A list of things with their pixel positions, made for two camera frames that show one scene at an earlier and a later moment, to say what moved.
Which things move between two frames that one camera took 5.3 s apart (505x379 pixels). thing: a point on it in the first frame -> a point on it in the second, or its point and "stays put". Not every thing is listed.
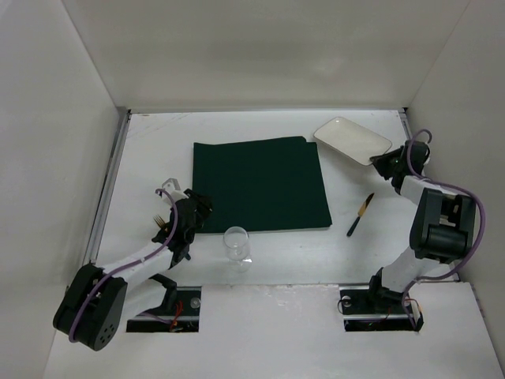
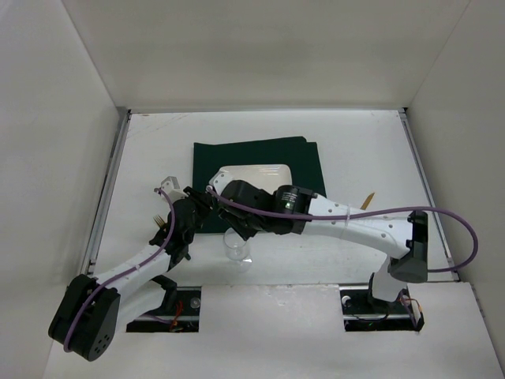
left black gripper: x=196 y=209 stays put
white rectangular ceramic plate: x=352 y=140 -> x=264 y=178
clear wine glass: x=237 y=249 stays put
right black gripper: x=383 y=166 -> x=230 y=215
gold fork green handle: x=159 y=221 stays put
